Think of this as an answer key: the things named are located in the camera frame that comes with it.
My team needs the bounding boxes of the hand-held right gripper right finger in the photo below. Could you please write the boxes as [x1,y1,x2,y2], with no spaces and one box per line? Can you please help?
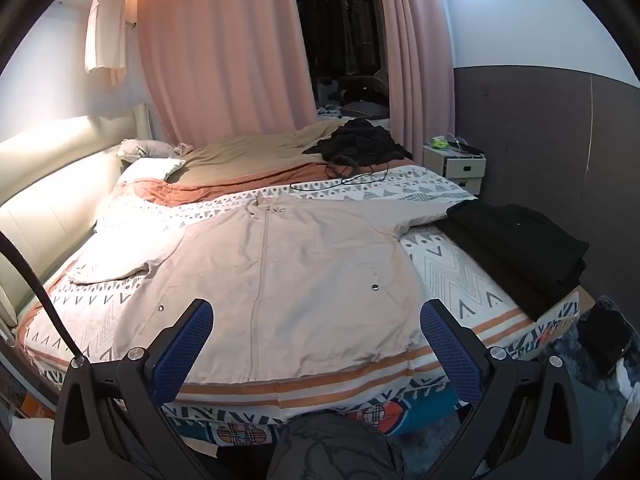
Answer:
[419,298,586,480]

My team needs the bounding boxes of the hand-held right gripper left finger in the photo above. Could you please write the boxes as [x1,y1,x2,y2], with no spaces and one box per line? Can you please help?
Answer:
[50,298,217,480]

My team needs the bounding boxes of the beige zip jacket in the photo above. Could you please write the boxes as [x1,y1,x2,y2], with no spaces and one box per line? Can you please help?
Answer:
[67,195,478,401]

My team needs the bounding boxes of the folded black clothes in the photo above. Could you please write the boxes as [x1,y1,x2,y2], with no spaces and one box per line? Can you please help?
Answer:
[431,200,591,322]

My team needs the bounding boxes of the black clothes on floor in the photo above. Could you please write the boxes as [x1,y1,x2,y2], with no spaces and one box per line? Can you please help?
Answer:
[577,302,636,376]

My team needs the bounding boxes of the black clothes pile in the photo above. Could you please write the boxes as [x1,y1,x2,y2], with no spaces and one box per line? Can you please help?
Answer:
[302,117,413,168]

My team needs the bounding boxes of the dark hanging clothes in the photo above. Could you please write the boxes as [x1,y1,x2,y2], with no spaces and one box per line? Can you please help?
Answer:
[300,0,381,76]

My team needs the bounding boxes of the patterned bed with cream headboard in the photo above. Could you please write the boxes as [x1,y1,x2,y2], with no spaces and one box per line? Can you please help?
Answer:
[15,162,581,443]

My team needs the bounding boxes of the brown cardboard floor sheet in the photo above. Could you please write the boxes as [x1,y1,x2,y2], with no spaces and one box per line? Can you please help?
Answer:
[535,287,596,322]

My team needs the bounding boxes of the white nightstand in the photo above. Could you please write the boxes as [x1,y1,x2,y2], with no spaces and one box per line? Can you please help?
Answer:
[422,142,487,196]

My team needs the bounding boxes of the brown blanket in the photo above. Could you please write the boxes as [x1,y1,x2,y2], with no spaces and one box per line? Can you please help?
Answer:
[112,119,416,211]

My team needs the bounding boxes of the cream padded headboard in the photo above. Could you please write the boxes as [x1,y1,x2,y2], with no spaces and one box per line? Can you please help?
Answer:
[0,102,151,331]

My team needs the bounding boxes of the narrow pink curtain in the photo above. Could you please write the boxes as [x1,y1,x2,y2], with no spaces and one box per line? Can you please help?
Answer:
[374,0,457,161]

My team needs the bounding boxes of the wide pink curtain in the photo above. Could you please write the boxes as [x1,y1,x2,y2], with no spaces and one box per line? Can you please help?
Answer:
[135,0,318,148]

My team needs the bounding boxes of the thick black gripper cable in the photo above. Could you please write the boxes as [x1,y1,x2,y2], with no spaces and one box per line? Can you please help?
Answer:
[0,232,86,361]

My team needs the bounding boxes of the thin black cable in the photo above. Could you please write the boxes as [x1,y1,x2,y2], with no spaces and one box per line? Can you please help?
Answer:
[290,157,391,191]

